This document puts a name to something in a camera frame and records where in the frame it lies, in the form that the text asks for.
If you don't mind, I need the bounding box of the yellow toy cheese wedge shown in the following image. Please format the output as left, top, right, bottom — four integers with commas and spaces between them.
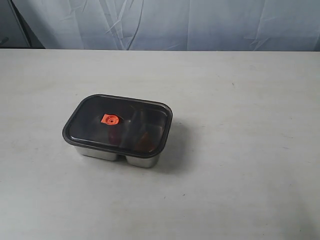
135, 131, 161, 153

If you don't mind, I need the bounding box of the red toy sausage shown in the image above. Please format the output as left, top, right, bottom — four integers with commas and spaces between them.
108, 125, 122, 146

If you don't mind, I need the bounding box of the dark transparent box lid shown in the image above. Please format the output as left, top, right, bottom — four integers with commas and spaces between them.
61, 93, 174, 158

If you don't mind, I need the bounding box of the stainless steel lunch box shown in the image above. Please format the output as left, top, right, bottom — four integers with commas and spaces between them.
61, 93, 174, 169

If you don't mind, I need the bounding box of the white backdrop curtain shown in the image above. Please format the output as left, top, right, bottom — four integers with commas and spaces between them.
0, 0, 320, 51

